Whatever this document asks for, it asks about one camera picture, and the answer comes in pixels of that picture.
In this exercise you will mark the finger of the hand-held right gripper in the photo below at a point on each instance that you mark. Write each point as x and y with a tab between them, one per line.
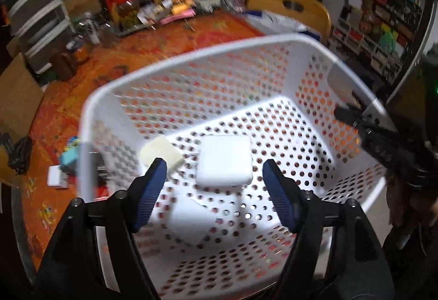
379	142

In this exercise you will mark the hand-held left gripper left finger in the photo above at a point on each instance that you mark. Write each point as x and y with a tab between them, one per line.
150	194

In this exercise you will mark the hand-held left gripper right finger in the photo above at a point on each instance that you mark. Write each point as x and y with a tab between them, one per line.
279	197

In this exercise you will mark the cream rectangular block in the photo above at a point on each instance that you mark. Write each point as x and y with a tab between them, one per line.
160	152

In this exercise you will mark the white rectangular block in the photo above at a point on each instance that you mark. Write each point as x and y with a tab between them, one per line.
190	221

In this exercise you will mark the white square box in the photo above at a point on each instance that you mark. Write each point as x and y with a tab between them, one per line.
224	161

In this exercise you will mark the white perforated plastic basket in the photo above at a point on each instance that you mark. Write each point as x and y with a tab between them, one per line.
239	108

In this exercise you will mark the person's right hand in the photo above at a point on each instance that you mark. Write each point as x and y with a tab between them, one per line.
400	204

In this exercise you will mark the teal small box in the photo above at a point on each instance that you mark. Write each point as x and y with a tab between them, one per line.
70	156

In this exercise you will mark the small white box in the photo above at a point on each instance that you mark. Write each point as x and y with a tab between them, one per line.
56	180

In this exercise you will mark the shelf of colourful boxes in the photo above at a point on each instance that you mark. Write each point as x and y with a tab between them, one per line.
376	16

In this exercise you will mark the orange patterned tablecloth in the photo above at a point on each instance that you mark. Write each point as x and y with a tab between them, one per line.
102	67

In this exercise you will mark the white plastic bag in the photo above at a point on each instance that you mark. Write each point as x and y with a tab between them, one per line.
284	24

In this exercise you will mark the wooden chair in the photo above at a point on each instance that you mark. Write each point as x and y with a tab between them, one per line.
291	11

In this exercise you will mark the brown cardboard box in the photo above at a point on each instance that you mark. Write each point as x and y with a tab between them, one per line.
17	95

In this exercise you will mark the pink flat packet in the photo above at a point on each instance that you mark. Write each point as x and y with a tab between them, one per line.
178	17

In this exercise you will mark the glass jar with red lid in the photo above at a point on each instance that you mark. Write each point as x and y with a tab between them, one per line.
128	11

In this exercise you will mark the orange snack packet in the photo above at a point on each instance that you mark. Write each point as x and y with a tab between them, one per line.
179	7

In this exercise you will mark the white plastic drawer unit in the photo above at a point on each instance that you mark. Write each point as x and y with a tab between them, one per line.
34	9

